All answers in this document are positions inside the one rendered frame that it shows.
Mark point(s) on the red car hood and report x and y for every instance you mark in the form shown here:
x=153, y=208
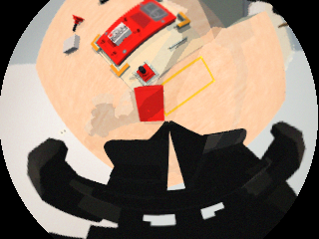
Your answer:
x=149, y=99

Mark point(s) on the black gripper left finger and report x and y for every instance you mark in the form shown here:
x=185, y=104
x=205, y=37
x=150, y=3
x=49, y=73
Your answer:
x=155, y=150

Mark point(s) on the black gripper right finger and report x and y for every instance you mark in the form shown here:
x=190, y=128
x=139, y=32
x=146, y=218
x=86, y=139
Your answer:
x=191, y=148

